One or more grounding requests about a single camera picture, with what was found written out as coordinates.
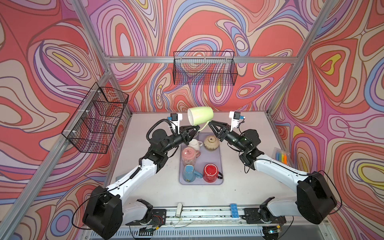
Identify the left black wire basket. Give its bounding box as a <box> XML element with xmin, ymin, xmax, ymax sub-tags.
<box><xmin>62</xmin><ymin>83</ymin><xmax>129</xmax><ymax>154</ymax></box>

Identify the black wire basket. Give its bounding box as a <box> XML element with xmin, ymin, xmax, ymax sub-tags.
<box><xmin>173</xmin><ymin>50</ymin><xmax>238</xmax><ymax>86</ymax></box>
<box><xmin>62</xmin><ymin>83</ymin><xmax>129</xmax><ymax>154</ymax></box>

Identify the box of coloured markers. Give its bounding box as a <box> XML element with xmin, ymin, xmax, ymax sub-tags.
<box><xmin>272</xmin><ymin>148</ymin><xmax>291</xmax><ymax>166</ymax></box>

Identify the blue toy brick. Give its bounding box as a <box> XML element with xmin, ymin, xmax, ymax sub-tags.
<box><xmin>230</xmin><ymin>204</ymin><xmax>240</xmax><ymax>219</ymax></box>

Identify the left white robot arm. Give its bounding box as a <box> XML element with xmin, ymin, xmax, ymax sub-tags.
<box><xmin>82</xmin><ymin>125</ymin><xmax>200</xmax><ymax>240</ymax></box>

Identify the white mug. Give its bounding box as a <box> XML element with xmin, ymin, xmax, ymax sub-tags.
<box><xmin>188</xmin><ymin>139</ymin><xmax>203</xmax><ymax>151</ymax></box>

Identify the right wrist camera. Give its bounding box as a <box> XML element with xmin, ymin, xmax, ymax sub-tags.
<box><xmin>229</xmin><ymin>111</ymin><xmax>245</xmax><ymax>128</ymax></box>

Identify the pink cartoon mug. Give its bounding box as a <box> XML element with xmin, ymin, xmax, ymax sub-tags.
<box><xmin>181</xmin><ymin>147</ymin><xmax>201</xmax><ymax>166</ymax></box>

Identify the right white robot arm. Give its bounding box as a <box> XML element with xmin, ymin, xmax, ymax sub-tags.
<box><xmin>208</xmin><ymin>121</ymin><xmax>337</xmax><ymax>225</ymax></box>

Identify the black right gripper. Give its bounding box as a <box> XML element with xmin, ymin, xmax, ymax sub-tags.
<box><xmin>208</xmin><ymin>120</ymin><xmax>248</xmax><ymax>153</ymax></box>

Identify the blue floral mug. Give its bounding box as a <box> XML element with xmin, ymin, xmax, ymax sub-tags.
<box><xmin>183</xmin><ymin>165</ymin><xmax>203</xmax><ymax>183</ymax></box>

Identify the red mug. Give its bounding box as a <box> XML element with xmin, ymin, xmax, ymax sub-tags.
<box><xmin>203</xmin><ymin>164</ymin><xmax>224</xmax><ymax>183</ymax></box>

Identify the light green mug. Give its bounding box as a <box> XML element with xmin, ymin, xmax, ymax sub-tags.
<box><xmin>187</xmin><ymin>107</ymin><xmax>214</xmax><ymax>132</ymax></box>

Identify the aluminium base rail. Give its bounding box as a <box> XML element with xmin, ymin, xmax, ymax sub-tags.
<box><xmin>80</xmin><ymin>204</ymin><xmax>331</xmax><ymax>240</ymax></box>

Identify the lavender plastic tray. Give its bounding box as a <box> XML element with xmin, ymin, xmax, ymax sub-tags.
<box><xmin>179</xmin><ymin>147</ymin><xmax>224</xmax><ymax>186</ymax></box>

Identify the back black wire basket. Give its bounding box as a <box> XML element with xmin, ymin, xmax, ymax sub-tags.
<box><xmin>173</xmin><ymin>50</ymin><xmax>238</xmax><ymax>86</ymax></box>

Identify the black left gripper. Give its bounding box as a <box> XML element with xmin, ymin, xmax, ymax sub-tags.
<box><xmin>159</xmin><ymin>126</ymin><xmax>199</xmax><ymax>157</ymax></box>

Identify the white clip on rail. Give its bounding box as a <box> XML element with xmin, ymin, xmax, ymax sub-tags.
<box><xmin>175</xmin><ymin>203</ymin><xmax>183</xmax><ymax>218</ymax></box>

